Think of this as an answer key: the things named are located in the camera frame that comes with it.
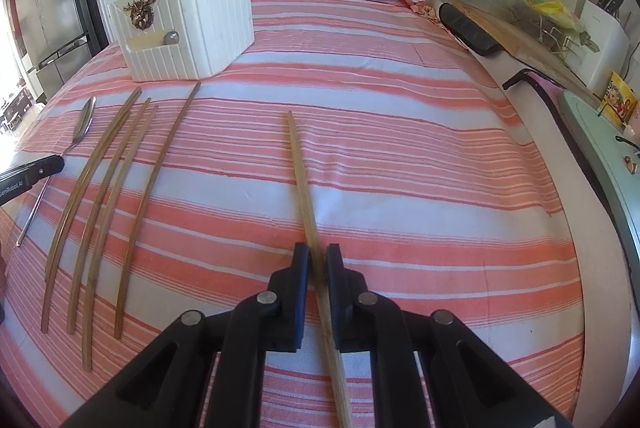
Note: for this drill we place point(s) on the wooden cutting board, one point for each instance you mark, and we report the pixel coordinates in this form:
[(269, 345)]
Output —
[(530, 53)]

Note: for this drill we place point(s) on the light green tray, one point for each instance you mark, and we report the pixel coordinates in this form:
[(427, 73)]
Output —
[(600, 158)]

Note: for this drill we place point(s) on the black oblong pad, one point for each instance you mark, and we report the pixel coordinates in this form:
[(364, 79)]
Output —
[(467, 30)]

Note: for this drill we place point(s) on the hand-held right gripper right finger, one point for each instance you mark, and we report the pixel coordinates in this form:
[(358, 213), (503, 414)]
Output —
[(334, 303)]

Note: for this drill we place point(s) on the yellow printed packet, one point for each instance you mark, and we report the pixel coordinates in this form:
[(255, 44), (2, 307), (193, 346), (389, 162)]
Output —
[(620, 98)]

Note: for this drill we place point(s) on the red cabinet panel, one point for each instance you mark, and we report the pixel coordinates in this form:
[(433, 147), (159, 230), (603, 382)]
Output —
[(14, 20)]

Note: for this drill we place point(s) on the pink pad black trim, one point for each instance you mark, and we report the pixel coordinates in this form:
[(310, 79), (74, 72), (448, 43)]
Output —
[(542, 82)]

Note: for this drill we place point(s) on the white knife block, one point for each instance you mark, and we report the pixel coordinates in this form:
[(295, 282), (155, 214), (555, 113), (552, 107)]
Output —
[(600, 48)]

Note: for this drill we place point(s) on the dark wooden table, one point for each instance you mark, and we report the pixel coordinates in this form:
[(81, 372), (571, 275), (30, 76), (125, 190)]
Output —
[(12, 108)]

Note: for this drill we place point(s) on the yellow plastic bag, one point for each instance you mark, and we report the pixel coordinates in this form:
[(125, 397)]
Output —
[(555, 10)]

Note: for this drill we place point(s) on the metal spoon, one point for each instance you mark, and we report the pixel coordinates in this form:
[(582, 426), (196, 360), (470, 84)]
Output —
[(88, 115)]

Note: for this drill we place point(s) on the grey refrigerator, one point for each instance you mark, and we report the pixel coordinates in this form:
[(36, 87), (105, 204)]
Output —
[(55, 8)]

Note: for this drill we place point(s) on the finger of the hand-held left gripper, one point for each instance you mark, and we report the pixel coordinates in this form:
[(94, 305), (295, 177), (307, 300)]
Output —
[(42, 167)]

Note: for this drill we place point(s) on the white ribbed utensil container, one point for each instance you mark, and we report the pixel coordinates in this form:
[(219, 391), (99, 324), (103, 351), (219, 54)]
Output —
[(210, 23)]

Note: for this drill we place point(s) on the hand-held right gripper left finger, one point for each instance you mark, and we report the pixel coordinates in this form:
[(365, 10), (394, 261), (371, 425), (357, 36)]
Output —
[(300, 303)]

